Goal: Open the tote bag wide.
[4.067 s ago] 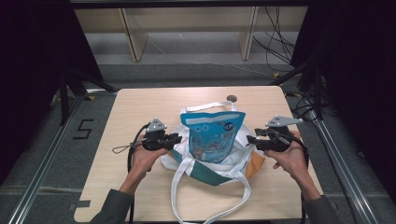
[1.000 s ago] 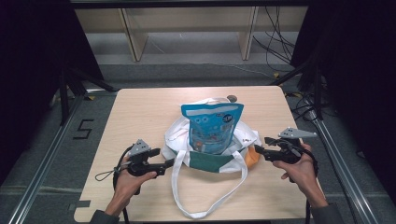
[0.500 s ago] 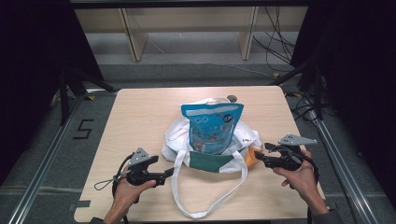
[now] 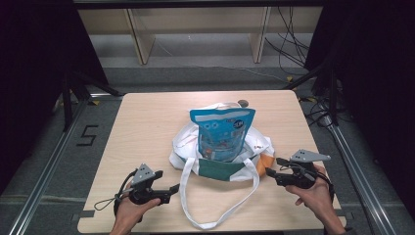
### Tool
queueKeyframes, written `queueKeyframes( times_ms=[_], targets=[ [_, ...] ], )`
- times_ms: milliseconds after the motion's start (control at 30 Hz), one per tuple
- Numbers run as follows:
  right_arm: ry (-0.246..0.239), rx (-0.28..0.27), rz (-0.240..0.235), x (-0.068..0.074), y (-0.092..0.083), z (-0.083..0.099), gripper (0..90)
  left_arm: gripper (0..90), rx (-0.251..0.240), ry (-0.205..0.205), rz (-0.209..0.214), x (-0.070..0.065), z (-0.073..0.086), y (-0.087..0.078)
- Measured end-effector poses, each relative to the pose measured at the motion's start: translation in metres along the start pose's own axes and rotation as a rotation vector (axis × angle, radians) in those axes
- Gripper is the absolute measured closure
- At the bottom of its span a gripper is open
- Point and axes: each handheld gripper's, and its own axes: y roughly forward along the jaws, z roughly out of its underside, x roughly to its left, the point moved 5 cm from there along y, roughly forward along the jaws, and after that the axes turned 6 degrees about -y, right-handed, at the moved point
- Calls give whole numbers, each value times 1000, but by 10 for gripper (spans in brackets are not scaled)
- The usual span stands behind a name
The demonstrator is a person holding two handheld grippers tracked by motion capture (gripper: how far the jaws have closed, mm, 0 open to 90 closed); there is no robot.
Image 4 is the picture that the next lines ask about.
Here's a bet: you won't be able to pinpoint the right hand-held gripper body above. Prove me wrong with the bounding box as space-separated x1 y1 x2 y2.
275 148 332 190

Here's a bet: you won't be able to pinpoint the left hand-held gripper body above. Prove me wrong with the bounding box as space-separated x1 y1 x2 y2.
128 163 164 207

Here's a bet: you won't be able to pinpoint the white tote bag coloured patches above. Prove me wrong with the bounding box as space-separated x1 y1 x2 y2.
168 101 276 231

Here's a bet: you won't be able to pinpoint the blue snack pouch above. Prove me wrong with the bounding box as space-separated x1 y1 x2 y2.
189 106 256 164

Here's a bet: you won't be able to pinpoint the person's left hand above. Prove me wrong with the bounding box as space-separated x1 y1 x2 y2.
113 182 162 233

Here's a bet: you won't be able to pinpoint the person's right hand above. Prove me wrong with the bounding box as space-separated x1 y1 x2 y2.
285 164 335 223

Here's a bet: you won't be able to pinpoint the black tape strip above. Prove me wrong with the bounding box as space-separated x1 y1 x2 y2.
71 210 96 222

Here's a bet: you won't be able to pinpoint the black tripod stand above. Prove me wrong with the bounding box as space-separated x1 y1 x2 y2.
281 58 341 127
61 70 124 132

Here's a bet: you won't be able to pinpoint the light wooden desk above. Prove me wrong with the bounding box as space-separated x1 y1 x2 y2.
77 6 324 66

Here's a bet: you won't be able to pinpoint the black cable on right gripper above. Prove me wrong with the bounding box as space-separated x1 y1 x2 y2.
314 169 336 205

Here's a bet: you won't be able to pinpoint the thin black cable loop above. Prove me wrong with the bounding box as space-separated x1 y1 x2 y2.
93 169 140 212

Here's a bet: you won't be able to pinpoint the aluminium floor rail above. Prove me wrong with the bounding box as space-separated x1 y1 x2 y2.
321 115 398 235
8 93 123 235

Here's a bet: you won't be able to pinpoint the black floor cables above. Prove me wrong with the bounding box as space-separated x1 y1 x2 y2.
299 95 335 129

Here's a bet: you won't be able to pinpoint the bundle of black hanging cables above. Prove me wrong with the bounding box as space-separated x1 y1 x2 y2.
263 6 311 76

